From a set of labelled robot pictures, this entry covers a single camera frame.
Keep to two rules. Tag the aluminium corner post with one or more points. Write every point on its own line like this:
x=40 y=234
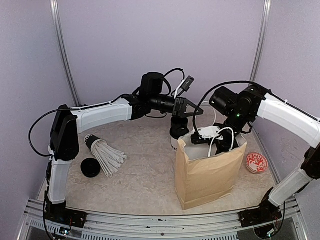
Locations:
x=54 y=5
x=261 y=39

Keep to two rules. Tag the red patterned small plate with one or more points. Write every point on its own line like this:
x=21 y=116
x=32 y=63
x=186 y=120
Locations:
x=256 y=163

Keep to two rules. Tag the brown paper bag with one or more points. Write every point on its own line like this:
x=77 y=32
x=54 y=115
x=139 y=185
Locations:
x=201 y=175

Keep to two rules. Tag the right aluminium corner post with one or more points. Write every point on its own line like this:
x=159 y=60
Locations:
x=261 y=39

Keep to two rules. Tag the black cup holding straws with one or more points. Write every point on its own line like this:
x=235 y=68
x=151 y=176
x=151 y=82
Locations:
x=90 y=140

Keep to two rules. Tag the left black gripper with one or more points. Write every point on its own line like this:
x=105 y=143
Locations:
x=178 y=112

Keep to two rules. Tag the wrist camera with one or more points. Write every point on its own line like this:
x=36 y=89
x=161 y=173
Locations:
x=184 y=86
x=204 y=135

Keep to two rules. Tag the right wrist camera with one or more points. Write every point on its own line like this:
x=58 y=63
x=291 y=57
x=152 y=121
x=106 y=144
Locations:
x=204 y=135

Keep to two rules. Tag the stack of black lids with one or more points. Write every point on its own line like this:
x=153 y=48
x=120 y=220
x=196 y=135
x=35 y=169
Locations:
x=90 y=167

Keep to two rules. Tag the bundle of white straws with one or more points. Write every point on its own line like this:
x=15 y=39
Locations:
x=109 y=158

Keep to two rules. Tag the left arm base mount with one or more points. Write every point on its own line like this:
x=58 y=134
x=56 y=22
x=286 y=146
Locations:
x=68 y=217

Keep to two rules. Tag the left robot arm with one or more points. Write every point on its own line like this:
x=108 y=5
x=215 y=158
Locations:
x=70 y=122

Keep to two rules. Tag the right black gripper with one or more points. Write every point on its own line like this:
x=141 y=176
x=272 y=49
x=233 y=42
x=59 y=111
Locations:
x=222 y=146

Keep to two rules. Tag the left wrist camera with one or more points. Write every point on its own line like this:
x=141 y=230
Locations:
x=184 y=86

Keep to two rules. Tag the front aluminium frame rail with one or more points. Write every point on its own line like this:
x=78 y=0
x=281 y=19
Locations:
x=226 y=225

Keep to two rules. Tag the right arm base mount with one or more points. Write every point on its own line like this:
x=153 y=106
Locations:
x=258 y=216

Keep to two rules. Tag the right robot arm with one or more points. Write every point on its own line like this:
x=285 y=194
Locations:
x=257 y=101

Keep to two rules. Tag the left aluminium corner post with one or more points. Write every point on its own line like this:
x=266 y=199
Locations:
x=54 y=5

